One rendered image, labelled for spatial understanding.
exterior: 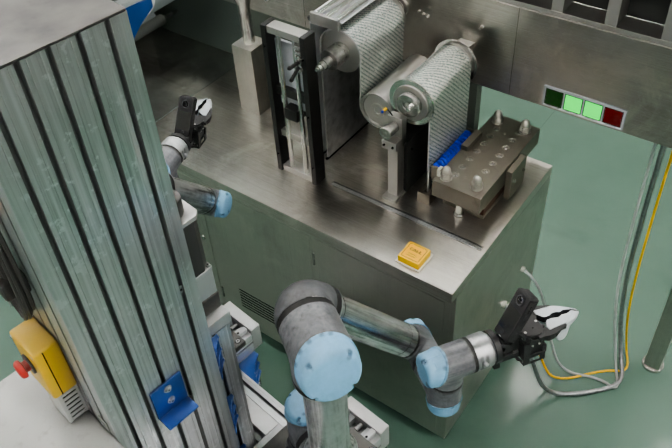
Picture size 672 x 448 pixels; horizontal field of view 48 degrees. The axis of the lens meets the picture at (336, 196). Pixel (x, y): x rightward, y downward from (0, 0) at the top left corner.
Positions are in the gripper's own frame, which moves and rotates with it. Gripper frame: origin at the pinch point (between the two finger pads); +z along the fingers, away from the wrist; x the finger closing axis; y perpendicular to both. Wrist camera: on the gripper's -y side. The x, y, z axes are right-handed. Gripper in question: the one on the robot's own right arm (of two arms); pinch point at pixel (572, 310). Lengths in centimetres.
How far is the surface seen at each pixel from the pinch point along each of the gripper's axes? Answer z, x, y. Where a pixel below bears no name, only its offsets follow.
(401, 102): -2, -81, -13
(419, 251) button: -8, -59, 23
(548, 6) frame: 42, -77, -33
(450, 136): 15, -85, 6
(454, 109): 16, -84, -4
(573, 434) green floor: 43, -46, 118
